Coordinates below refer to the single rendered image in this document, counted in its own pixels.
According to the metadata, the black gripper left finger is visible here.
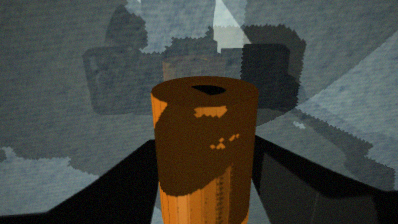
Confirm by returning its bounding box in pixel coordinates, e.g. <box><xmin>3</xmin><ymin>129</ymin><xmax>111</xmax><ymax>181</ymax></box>
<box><xmin>0</xmin><ymin>139</ymin><xmax>159</xmax><ymax>224</ymax></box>

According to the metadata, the orange cylindrical knob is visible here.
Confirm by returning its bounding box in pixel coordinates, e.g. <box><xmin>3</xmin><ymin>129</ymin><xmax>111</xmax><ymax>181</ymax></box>
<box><xmin>151</xmin><ymin>76</ymin><xmax>259</xmax><ymax>224</ymax></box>

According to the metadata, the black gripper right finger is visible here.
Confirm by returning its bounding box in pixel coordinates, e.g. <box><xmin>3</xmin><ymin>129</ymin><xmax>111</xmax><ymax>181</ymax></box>
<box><xmin>252</xmin><ymin>135</ymin><xmax>398</xmax><ymax>224</ymax></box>

